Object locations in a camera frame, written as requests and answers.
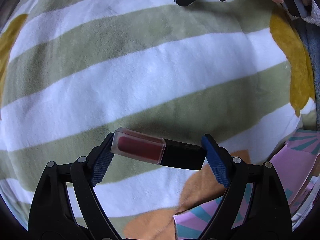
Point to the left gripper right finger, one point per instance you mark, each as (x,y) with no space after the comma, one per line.
(268,214)

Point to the open cardboard box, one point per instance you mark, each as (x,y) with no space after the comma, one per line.
(297,167)

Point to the striped floral blanket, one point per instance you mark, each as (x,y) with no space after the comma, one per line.
(73,71)

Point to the red black lipstick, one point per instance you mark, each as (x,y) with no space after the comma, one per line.
(158,151)

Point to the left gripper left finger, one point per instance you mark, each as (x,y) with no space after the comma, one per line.
(51,215)

